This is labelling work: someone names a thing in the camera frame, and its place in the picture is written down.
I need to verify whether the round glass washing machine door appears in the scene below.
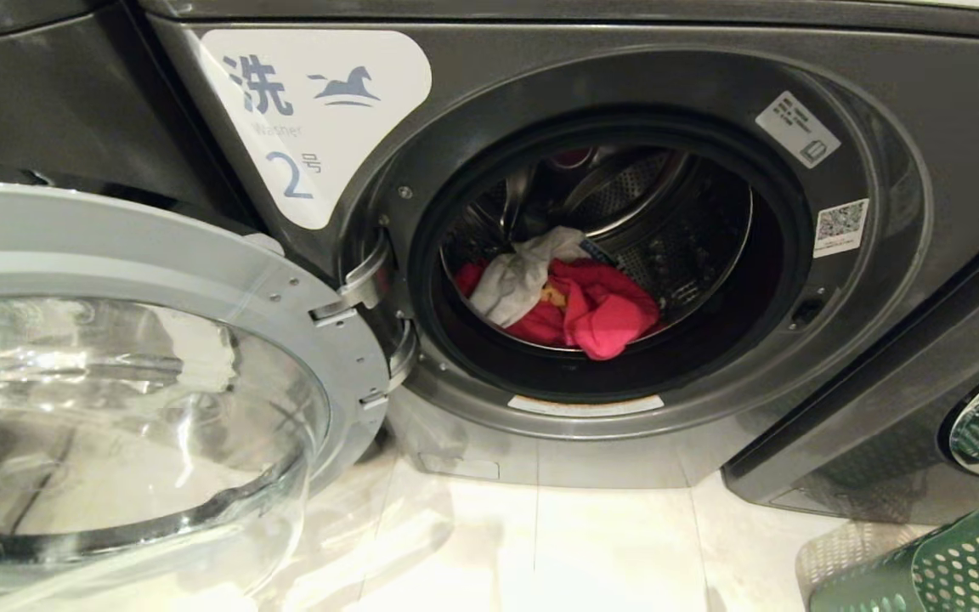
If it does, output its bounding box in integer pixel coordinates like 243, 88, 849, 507
0, 181, 392, 606

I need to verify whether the dark grey neighbouring washing machine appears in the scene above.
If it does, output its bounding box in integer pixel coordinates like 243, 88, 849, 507
723, 228, 979, 526

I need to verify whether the green perforated laundry basket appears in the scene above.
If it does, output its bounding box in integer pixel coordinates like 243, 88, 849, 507
809, 503, 979, 612

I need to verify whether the white grey garment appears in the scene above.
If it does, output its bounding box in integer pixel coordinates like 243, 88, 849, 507
468, 226, 590, 329

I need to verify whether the pink red garment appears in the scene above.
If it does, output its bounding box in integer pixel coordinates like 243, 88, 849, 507
455, 259, 661, 361

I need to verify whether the dark grey appliance cabinet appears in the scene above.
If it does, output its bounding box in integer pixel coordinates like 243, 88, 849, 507
0, 0, 240, 224

